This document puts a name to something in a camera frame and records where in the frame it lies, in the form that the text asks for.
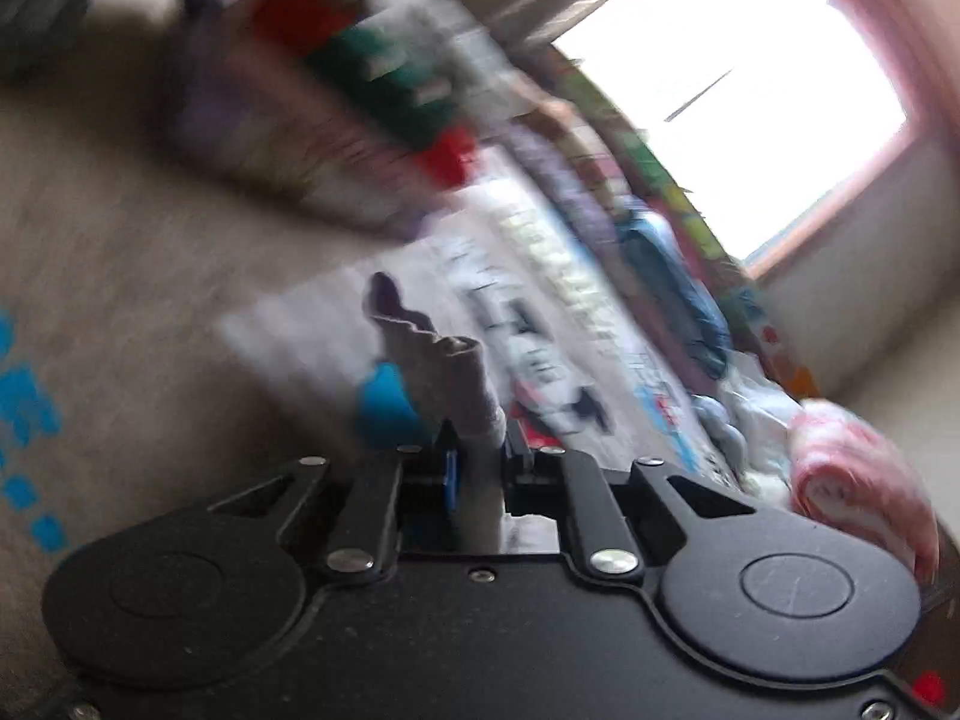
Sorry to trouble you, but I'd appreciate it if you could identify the window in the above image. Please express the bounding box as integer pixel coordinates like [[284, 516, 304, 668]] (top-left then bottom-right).
[[551, 0, 912, 263]]

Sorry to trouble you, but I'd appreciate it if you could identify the purple quilt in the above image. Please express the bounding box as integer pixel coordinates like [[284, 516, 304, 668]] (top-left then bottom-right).
[[510, 120, 638, 256]]

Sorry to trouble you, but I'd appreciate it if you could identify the pink white rolled cloth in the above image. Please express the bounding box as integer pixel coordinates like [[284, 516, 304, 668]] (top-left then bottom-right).
[[787, 399, 942, 586]]

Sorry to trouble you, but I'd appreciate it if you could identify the white quilted folded garment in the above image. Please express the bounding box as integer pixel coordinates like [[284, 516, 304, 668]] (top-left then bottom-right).
[[352, 0, 526, 113]]

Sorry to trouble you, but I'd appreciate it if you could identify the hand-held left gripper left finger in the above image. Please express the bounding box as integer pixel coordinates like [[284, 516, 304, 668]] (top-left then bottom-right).
[[206, 420, 461, 586]]

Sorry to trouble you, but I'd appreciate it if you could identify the red green knit sweater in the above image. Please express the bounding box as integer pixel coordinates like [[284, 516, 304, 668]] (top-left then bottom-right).
[[247, 0, 481, 188]]

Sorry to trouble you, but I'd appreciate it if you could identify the cartoon mouse printed blanket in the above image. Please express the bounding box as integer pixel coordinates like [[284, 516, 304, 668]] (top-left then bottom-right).
[[0, 82, 751, 691]]

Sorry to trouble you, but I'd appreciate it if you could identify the light blue cloth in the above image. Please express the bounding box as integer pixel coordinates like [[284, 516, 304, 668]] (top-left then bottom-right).
[[690, 394, 751, 466]]

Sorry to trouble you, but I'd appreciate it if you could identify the grey beige cloth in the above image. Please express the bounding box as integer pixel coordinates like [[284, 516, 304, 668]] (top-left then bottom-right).
[[362, 270, 507, 548]]

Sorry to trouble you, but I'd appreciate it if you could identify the colourful printed play mat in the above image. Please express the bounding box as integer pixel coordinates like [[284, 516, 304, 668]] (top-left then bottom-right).
[[540, 52, 822, 398]]

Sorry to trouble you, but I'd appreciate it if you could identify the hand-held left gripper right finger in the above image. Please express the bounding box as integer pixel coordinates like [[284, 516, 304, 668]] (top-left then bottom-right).
[[501, 420, 755, 586]]

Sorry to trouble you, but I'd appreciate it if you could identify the white crumpled cloth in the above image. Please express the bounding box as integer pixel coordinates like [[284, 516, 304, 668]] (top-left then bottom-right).
[[720, 367, 807, 496]]

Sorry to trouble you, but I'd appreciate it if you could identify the lavender floral folded garment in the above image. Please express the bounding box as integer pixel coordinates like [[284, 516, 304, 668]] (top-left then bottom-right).
[[172, 15, 436, 241]]

